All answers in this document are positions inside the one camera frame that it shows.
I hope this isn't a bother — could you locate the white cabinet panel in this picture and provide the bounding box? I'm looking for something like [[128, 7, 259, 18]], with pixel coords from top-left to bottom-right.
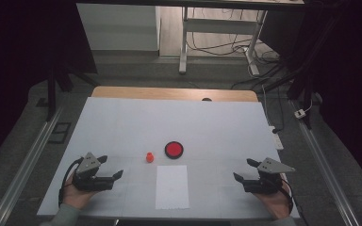
[[75, 3, 162, 52]]

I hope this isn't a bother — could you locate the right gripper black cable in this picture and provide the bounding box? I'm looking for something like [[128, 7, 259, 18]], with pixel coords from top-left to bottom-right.
[[281, 178, 295, 215]]

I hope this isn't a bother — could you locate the round red ink pad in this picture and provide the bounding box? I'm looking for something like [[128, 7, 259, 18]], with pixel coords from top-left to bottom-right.
[[164, 140, 185, 160]]

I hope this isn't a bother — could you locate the white power strip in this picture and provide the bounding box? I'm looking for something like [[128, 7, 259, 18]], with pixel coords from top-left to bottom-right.
[[268, 125, 285, 151]]

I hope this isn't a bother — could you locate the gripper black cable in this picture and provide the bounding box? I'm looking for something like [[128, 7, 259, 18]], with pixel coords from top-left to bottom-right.
[[281, 178, 295, 215], [58, 157, 85, 208]]

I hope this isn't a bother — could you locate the white paper sheet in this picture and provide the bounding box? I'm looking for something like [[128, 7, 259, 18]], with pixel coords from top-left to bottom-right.
[[155, 165, 190, 211]]

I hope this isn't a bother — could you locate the black floor socket plate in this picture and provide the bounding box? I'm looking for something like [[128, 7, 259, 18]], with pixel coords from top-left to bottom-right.
[[47, 121, 73, 145]]

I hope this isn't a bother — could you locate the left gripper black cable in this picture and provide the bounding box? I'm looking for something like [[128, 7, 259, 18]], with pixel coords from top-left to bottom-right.
[[58, 157, 85, 208]]

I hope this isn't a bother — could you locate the black power strip cable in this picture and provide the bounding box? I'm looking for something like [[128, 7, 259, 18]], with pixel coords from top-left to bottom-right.
[[262, 84, 287, 135]]

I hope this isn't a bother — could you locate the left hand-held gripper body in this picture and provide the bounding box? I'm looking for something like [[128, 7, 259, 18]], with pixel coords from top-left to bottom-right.
[[72, 152, 116, 192]]

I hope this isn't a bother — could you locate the aluminium rail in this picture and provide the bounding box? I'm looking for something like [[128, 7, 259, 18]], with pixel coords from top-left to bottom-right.
[[0, 105, 64, 226], [290, 100, 361, 226]]

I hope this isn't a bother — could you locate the white desk frame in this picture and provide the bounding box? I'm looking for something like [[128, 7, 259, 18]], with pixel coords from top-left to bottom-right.
[[178, 6, 269, 77]]

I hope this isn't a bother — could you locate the person's left hand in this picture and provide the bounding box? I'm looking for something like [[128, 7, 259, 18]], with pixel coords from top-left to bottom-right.
[[61, 170, 99, 211]]

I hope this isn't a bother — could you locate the wooden table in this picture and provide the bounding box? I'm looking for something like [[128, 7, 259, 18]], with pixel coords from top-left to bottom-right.
[[90, 86, 259, 103]]

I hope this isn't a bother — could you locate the black stand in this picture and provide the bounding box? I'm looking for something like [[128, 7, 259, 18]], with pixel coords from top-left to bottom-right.
[[45, 62, 102, 122], [263, 62, 316, 130]]

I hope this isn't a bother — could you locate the person's right hand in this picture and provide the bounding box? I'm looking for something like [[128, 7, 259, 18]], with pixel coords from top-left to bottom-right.
[[253, 179, 294, 220]]

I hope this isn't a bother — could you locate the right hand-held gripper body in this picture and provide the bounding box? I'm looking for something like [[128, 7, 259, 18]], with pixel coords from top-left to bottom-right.
[[243, 157, 296, 194]]

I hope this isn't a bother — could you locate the tangle of floor cables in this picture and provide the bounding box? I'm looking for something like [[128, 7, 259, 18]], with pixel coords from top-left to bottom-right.
[[187, 8, 281, 65]]

